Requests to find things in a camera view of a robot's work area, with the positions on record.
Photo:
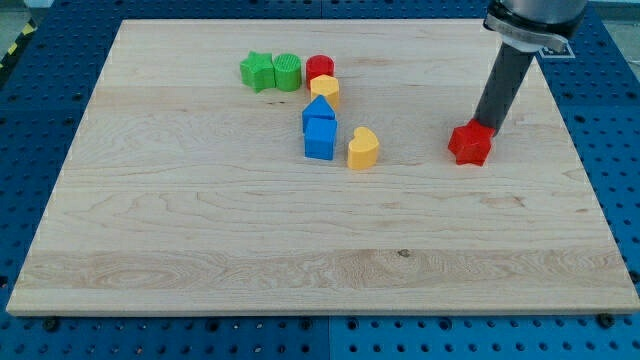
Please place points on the black screw front right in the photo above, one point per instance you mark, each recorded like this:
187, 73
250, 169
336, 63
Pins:
605, 320

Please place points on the black screw front left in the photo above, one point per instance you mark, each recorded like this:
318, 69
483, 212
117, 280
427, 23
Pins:
50, 324

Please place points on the green star block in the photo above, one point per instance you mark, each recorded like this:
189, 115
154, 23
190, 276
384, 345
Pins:
257, 71

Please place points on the robot arm silver flange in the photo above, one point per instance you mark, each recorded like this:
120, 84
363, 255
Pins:
530, 25

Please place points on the yellow heart block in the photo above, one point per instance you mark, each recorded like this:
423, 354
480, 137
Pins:
363, 149

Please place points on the green cylinder block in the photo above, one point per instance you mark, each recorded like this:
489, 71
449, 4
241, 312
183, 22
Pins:
287, 71

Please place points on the red star block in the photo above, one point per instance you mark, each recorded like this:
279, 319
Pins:
471, 143

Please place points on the blue house-shaped block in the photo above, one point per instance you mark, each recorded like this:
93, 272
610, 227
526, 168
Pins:
319, 107

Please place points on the red cylinder block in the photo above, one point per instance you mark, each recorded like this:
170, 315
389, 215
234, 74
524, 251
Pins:
318, 65

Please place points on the yellow hexagon block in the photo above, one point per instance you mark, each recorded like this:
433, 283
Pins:
328, 87

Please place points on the light wooden board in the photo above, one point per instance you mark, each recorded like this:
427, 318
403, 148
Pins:
186, 193

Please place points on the black screw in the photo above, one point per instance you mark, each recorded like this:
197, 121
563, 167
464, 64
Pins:
50, 324
605, 320

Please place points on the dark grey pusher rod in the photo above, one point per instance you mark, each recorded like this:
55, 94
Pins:
507, 74

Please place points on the blue cube block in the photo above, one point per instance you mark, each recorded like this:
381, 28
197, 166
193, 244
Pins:
319, 138

